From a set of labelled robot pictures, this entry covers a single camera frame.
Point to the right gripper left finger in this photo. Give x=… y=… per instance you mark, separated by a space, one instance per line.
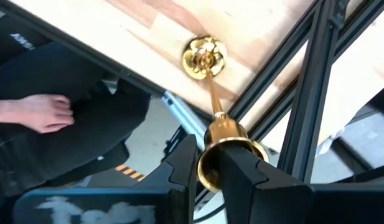
x=182 y=174

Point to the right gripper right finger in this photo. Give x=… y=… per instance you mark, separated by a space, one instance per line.
x=257 y=193

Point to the tall brass candlestick holder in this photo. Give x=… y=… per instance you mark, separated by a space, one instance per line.
x=224 y=129

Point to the silver aluminium table leg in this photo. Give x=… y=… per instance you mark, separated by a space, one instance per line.
x=184 y=115

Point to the person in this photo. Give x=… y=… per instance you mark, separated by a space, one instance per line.
x=95 y=124

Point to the person's hand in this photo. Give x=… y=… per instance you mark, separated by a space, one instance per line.
x=39 y=115

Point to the black aluminium table frame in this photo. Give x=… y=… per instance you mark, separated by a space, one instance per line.
x=307 y=109

